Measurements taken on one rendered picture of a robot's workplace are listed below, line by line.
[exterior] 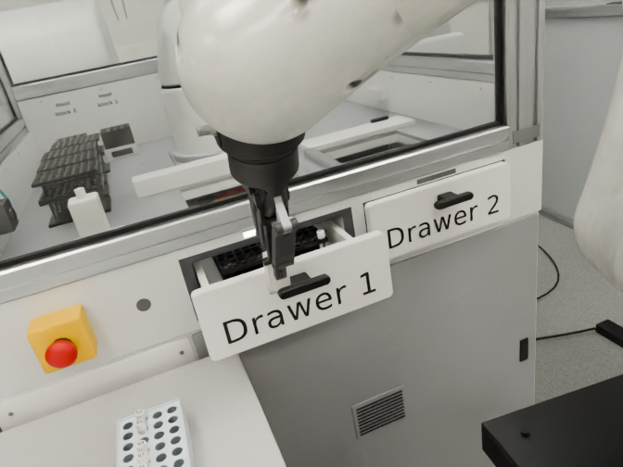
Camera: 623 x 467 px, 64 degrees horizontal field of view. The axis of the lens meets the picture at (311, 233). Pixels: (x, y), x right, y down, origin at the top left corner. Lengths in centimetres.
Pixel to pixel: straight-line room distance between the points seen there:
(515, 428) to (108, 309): 57
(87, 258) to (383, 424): 68
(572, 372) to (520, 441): 134
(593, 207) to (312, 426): 68
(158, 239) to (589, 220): 56
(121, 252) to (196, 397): 24
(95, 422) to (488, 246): 75
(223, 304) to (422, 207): 39
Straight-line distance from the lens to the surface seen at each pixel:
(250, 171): 51
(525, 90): 100
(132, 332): 84
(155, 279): 80
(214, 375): 81
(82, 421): 84
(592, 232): 58
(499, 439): 60
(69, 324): 78
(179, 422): 70
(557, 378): 190
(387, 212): 86
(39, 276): 80
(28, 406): 91
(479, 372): 120
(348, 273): 74
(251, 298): 70
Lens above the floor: 125
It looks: 24 degrees down
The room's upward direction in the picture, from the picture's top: 11 degrees counter-clockwise
